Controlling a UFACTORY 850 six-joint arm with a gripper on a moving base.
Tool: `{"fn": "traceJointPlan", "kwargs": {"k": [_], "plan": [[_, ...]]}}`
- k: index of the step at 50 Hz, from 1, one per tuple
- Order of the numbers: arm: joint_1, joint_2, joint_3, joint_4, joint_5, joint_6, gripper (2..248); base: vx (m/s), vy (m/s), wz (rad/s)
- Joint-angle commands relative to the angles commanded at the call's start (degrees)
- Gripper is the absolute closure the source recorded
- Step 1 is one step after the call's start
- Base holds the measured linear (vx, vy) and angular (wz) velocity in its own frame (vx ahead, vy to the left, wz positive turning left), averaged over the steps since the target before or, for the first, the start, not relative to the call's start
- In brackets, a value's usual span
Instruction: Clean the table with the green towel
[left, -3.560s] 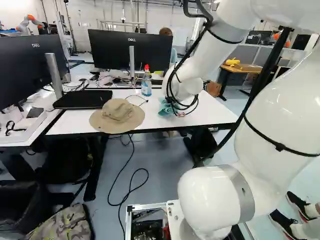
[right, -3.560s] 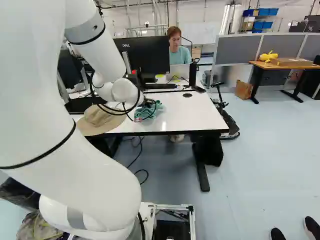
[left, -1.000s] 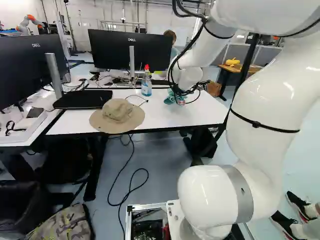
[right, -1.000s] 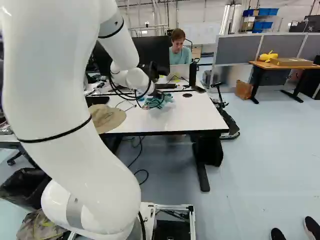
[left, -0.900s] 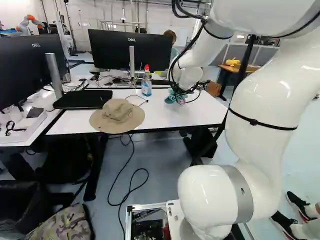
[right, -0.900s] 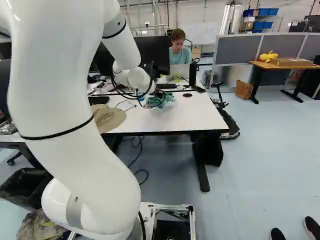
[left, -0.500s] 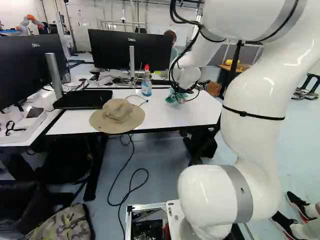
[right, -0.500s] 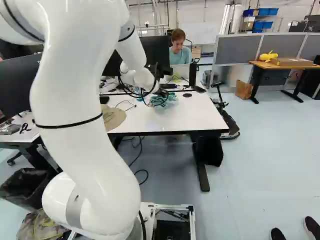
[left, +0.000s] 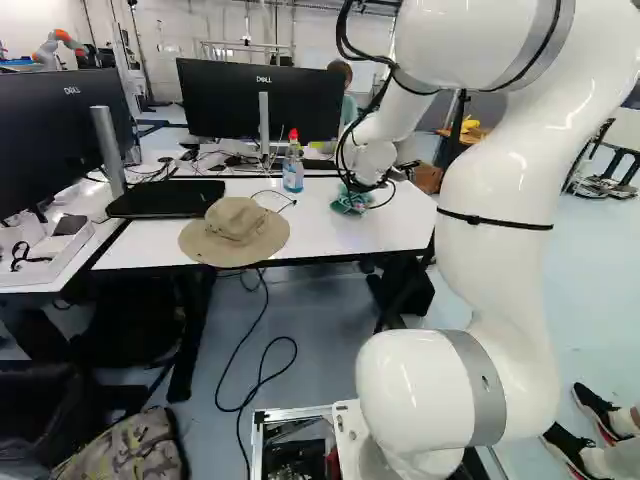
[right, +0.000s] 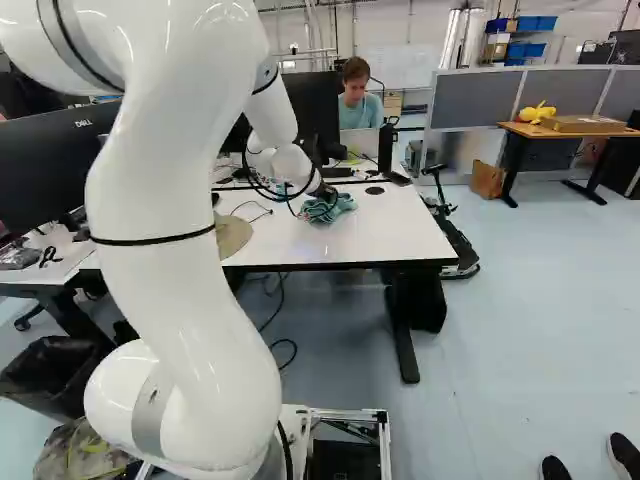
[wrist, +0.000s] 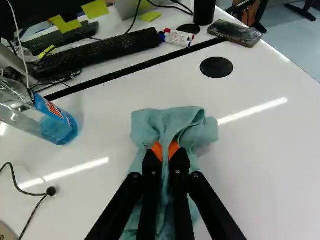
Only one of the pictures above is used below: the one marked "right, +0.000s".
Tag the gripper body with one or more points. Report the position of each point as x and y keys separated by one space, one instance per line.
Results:
x=326 y=192

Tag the green towel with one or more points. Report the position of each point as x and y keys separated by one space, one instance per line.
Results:
x=320 y=212

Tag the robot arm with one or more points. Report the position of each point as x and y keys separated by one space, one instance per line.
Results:
x=165 y=300

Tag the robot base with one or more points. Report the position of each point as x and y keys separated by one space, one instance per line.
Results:
x=345 y=445

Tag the white table with black legs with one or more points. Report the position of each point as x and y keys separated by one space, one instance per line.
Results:
x=350 y=235

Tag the silver laptop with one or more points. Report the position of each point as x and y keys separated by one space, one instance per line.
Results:
x=359 y=142

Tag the black water bottle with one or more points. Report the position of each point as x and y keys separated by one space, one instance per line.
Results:
x=386 y=147

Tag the black phone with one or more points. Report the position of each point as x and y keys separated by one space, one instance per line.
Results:
x=401 y=178

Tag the person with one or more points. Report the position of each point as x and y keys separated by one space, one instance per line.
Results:
x=357 y=107

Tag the beige hat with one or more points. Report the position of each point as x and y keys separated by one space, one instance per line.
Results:
x=235 y=235

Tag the black electric scooter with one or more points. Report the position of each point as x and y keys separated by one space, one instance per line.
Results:
x=457 y=240

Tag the brown cardboard box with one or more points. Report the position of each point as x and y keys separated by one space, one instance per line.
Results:
x=486 y=179

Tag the grey office partition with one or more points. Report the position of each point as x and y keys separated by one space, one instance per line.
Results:
x=475 y=100

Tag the wooden desk with black legs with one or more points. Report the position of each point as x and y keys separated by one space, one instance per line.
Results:
x=520 y=129

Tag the yellow plush toy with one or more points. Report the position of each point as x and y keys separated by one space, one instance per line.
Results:
x=536 y=113

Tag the flat cardboard box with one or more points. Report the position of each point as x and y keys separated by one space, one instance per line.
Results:
x=582 y=123

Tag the large black monitor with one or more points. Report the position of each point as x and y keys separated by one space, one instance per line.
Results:
x=45 y=170

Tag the white desk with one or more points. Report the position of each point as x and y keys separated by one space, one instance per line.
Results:
x=55 y=272

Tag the black bin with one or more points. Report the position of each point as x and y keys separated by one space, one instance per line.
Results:
x=50 y=370

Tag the camouflage bag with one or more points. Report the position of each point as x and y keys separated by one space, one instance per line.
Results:
x=65 y=455

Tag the person's legs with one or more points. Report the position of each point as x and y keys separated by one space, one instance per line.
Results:
x=625 y=455

